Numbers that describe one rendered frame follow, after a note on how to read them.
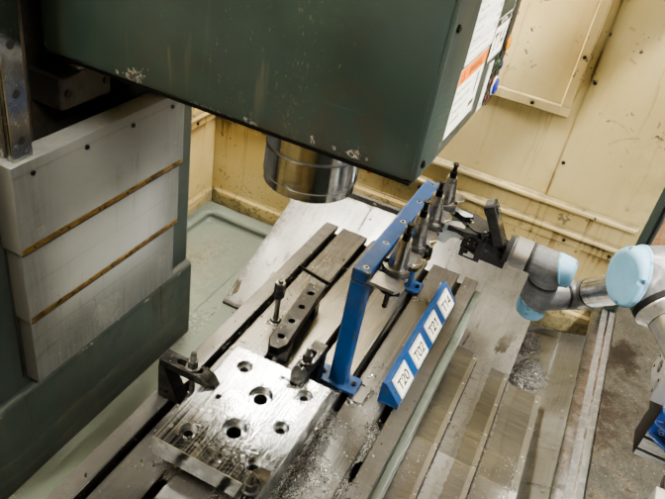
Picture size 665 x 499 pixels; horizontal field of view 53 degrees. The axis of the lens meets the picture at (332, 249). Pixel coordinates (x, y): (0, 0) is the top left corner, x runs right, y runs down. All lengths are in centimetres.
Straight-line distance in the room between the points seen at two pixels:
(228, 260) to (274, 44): 152
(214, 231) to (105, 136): 124
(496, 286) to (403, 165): 130
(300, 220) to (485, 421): 93
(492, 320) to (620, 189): 53
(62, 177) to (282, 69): 53
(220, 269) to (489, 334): 93
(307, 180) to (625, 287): 64
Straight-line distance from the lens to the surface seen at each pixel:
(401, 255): 134
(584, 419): 185
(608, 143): 204
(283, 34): 93
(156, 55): 106
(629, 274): 134
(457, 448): 169
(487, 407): 186
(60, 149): 127
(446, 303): 180
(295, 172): 104
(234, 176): 255
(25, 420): 160
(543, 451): 191
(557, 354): 224
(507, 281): 218
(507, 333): 209
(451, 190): 162
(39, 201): 128
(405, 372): 155
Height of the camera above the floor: 200
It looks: 34 degrees down
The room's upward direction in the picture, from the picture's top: 11 degrees clockwise
